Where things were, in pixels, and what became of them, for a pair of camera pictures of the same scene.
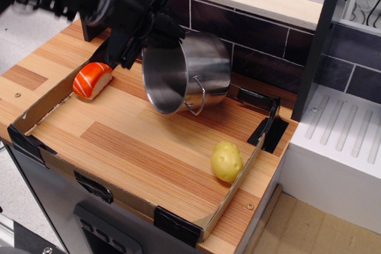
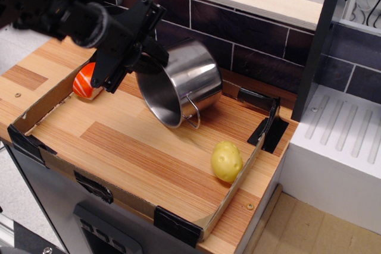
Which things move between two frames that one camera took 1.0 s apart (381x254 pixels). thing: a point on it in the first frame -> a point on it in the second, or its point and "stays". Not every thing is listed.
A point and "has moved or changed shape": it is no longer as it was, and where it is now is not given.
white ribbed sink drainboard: (342, 127) stays
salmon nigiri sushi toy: (91, 79) stays
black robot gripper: (124, 2) -> (129, 38)
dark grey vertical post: (319, 42) stays
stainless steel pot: (186, 76) has moved or changed shape
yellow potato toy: (226, 160) stays
